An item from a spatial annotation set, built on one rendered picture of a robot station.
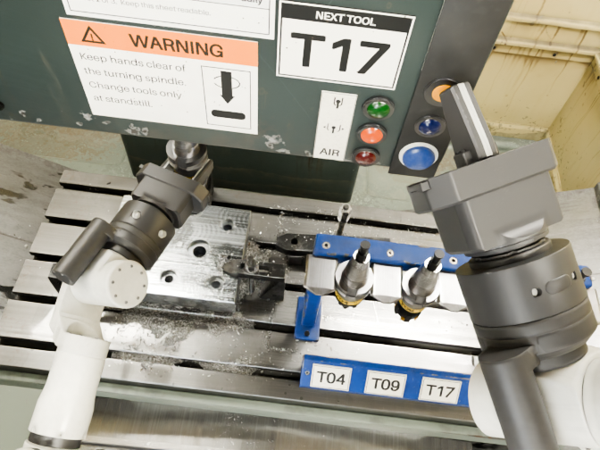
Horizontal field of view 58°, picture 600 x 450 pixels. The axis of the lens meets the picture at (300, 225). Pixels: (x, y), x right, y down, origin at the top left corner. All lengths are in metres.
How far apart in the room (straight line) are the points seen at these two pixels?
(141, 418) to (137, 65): 0.97
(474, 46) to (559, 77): 1.49
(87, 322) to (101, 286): 0.10
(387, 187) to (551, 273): 1.43
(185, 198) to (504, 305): 0.55
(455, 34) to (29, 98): 0.38
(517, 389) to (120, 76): 0.40
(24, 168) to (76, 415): 1.14
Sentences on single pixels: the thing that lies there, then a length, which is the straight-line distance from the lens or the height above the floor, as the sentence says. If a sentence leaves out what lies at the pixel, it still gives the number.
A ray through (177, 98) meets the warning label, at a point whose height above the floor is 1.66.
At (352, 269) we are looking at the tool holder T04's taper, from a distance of 0.85.
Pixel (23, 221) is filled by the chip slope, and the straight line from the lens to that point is 1.73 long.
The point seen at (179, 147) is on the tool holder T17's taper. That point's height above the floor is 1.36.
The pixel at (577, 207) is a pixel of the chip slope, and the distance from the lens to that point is 1.68.
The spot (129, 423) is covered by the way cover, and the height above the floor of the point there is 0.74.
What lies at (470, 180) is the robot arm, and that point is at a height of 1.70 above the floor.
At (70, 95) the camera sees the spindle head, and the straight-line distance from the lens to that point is 0.55.
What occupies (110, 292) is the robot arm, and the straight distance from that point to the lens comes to 0.76.
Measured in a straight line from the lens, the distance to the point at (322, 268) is 0.90.
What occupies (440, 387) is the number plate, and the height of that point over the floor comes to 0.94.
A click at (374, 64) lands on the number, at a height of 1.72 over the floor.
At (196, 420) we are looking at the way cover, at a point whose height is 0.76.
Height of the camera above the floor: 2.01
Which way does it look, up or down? 57 degrees down
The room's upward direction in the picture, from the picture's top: 7 degrees clockwise
